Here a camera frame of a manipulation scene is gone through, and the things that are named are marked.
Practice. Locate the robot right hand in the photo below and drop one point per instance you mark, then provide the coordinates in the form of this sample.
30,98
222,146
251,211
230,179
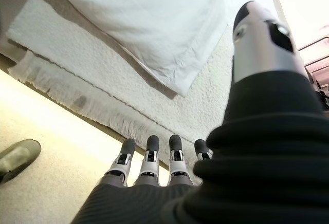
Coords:
257,144

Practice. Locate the white duvet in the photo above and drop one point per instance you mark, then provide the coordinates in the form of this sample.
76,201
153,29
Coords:
141,23

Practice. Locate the white textured fringed throw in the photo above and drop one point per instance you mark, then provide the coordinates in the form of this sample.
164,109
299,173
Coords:
84,64

